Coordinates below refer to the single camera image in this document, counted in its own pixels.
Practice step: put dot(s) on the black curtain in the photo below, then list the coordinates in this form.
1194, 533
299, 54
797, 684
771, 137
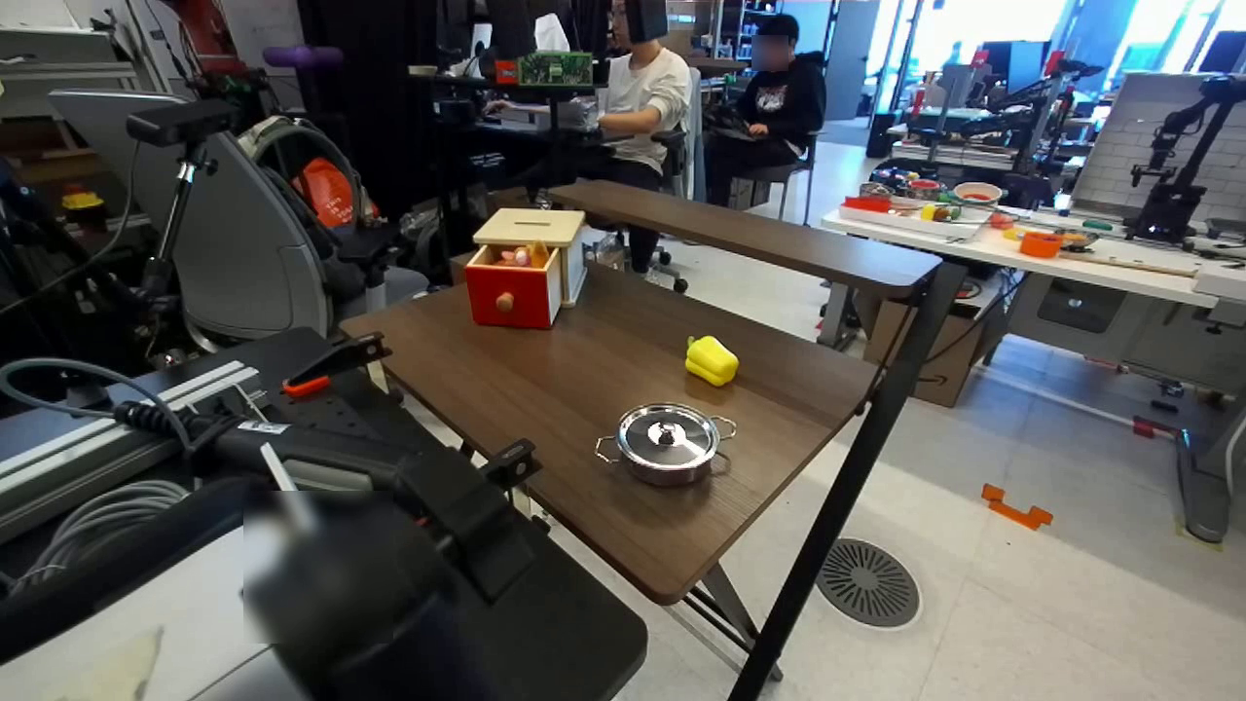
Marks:
370, 107

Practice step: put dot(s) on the white bowl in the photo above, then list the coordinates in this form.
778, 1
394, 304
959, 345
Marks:
977, 192

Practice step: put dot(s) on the steel pot lid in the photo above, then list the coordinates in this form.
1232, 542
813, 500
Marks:
652, 438

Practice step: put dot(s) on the wooden box with drawer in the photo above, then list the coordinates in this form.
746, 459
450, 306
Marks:
531, 227

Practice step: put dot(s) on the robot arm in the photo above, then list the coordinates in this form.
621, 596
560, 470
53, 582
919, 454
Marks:
360, 604

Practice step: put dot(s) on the white tiled panel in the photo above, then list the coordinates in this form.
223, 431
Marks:
1119, 146

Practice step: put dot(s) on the grey curved machine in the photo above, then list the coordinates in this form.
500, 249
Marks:
234, 243

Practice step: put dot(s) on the round floor vent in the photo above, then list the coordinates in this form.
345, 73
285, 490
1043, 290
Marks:
867, 582

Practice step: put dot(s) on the red drawer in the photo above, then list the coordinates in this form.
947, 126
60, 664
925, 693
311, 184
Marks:
531, 292

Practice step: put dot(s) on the yellow toy pepper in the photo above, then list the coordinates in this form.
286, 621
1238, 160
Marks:
711, 362

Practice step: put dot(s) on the white table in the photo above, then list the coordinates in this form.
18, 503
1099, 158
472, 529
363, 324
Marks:
1119, 277

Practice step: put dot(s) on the aluminium rail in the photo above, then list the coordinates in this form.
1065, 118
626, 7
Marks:
107, 428

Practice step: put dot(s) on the red tray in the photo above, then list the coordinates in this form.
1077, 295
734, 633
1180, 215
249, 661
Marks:
866, 203

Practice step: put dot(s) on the orange bowl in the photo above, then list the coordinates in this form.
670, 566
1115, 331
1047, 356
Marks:
1041, 244

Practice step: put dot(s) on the grey chair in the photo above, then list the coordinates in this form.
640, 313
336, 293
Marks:
788, 173

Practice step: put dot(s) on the camera on tripod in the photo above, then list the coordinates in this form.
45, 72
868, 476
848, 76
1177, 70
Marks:
180, 122

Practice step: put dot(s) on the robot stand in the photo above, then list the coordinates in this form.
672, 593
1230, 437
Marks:
565, 633

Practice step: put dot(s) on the green circuit board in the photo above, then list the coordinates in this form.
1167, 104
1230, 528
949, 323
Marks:
555, 69

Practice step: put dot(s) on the small steel pot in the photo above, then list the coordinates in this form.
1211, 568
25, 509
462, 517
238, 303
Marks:
672, 469

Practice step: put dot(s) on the black clamp with orange grip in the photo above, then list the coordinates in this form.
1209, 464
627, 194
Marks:
336, 358

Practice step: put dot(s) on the pink toy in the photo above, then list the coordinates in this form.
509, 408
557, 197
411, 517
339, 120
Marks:
520, 257

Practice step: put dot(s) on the person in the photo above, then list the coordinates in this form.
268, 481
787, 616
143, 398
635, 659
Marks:
647, 97
784, 102

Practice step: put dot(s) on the cardboard box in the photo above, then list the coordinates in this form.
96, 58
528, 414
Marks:
925, 360

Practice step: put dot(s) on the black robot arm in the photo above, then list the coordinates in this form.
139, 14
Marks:
1168, 204

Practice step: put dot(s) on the wooden drawer knob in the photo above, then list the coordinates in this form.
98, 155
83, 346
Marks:
504, 303

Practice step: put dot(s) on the orange floor bracket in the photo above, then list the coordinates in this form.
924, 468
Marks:
1017, 511

